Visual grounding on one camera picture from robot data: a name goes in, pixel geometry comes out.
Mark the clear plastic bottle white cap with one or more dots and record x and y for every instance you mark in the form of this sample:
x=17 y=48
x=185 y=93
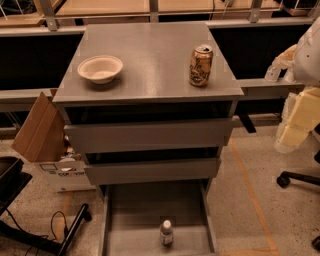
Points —
x=166 y=233

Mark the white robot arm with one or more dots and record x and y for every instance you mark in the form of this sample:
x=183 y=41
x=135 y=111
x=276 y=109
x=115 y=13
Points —
x=307 y=56

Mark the grey drawer cabinet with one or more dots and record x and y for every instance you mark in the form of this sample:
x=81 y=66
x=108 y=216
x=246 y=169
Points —
x=153 y=85

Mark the grey top drawer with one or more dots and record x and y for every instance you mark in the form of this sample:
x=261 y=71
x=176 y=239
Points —
x=144 y=136

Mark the grey middle drawer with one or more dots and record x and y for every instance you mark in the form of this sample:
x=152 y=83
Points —
x=152 y=171

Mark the grey open bottom drawer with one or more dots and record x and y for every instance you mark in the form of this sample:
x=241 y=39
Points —
x=133 y=213

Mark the left clear pump bottle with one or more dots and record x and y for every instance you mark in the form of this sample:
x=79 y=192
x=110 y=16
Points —
x=273 y=71

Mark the clear pump bottle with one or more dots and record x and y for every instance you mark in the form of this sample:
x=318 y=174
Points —
x=289 y=76
x=273 y=71

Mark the right clear pump bottle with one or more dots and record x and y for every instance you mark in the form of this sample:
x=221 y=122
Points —
x=289 y=76

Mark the gold soda can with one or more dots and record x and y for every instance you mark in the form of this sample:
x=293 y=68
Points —
x=200 y=65

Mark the white paper bowl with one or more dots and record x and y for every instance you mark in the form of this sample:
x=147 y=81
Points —
x=100 y=69

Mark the brown cardboard box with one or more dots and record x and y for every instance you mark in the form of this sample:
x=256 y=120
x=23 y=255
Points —
x=42 y=142

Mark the black office chair base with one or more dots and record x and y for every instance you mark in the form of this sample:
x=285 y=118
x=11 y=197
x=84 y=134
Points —
x=284 y=180

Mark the black bin at left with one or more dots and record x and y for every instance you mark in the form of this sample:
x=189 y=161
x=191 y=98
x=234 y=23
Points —
x=12 y=180

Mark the black stand leg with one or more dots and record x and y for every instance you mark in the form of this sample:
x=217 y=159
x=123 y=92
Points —
x=44 y=244

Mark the grey metal rail frame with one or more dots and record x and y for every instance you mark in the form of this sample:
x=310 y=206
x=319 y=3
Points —
x=66 y=17

